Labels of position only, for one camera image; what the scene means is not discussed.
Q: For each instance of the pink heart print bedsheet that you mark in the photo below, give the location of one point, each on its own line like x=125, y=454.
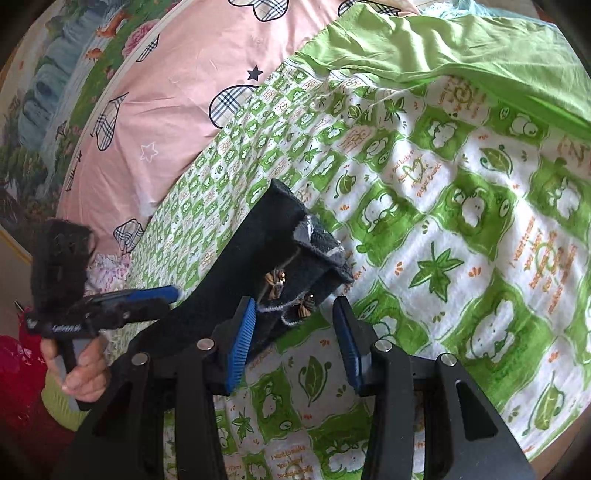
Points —
x=184, y=101

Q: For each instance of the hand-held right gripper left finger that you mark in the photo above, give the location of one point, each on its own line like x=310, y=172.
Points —
x=240, y=344

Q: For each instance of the green frog print blanket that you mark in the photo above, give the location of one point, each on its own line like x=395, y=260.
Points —
x=397, y=258

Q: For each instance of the dark navy pants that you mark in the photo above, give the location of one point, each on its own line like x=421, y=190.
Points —
x=281, y=258

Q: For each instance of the person's left hand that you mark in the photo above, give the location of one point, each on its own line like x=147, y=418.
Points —
x=83, y=374

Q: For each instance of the floral print cloth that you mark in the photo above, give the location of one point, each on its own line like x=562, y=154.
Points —
x=108, y=277

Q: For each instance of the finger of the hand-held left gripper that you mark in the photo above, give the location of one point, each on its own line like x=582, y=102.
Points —
x=138, y=302

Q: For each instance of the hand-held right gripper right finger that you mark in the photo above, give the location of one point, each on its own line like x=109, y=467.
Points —
x=347, y=344

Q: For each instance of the landscape wall poster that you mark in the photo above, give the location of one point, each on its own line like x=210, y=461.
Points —
x=51, y=92

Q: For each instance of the green plain sheet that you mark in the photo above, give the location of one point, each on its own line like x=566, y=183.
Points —
x=461, y=50

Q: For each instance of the red floral clothing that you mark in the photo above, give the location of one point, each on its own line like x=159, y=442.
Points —
x=27, y=392

